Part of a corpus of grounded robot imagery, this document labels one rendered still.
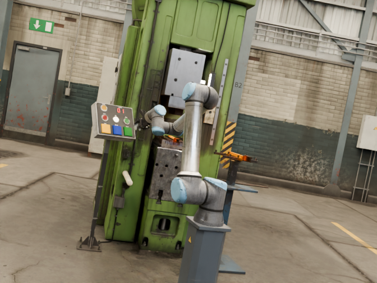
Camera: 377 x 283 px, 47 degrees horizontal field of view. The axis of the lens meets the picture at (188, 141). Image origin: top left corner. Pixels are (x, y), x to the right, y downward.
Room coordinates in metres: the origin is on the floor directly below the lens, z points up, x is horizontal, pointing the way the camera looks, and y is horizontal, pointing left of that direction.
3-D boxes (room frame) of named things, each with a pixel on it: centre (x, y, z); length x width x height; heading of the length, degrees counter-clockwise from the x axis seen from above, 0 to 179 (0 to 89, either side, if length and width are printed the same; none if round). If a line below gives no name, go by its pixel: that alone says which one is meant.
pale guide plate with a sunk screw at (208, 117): (3.96, -0.14, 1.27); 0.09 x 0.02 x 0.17; 104
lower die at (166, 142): (3.96, 0.18, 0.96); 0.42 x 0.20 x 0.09; 14
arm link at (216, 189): (2.65, -0.20, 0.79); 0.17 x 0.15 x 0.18; 116
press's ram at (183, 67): (3.97, 0.14, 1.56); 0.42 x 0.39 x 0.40; 14
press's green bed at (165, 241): (3.98, 0.13, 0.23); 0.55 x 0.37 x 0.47; 14
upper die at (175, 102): (3.96, 0.18, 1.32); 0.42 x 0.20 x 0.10; 14
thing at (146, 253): (3.71, 0.12, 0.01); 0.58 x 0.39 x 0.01; 104
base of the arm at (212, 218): (2.65, -0.21, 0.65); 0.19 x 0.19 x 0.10
